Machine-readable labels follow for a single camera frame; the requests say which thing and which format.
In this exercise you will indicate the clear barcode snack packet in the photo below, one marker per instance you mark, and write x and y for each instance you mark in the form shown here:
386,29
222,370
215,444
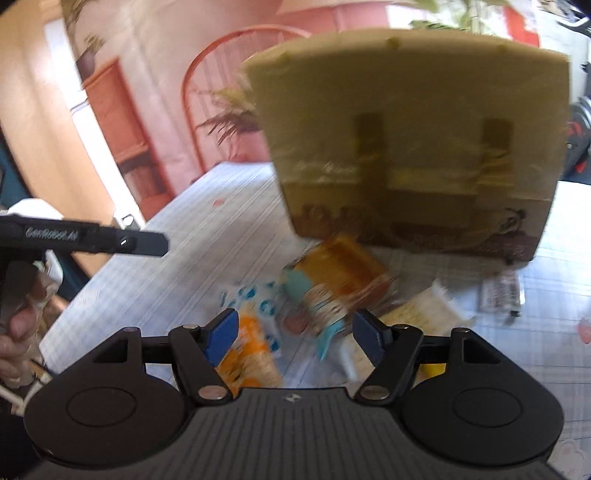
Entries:
501,293

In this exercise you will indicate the teal snack packet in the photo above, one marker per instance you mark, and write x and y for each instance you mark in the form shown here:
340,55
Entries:
300,281

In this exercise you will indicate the orange white snack packet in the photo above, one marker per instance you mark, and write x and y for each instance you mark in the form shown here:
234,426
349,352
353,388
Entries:
251,360

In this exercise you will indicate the checkered tablecloth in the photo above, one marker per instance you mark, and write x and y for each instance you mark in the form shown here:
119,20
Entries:
184,258

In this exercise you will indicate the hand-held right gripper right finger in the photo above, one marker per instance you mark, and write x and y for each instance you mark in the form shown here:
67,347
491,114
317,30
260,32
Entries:
369,340

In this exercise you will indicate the yellow snack packet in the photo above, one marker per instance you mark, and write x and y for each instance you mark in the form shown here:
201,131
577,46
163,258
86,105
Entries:
431,370

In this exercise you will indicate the orange blue-dotted snack packet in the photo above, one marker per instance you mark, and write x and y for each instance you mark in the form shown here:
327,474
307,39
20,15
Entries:
258,300

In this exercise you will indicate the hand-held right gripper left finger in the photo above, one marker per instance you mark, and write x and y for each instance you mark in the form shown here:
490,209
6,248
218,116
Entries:
221,336

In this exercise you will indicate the person's left hand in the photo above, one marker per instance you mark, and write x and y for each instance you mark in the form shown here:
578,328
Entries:
18,350

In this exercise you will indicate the black exercise bike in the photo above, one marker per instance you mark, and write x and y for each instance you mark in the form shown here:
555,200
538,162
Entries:
579,138

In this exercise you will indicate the cream snack packet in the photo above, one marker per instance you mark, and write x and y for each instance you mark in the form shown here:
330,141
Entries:
415,314

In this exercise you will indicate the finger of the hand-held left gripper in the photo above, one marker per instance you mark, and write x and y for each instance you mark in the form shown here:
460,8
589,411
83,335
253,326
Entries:
138,242

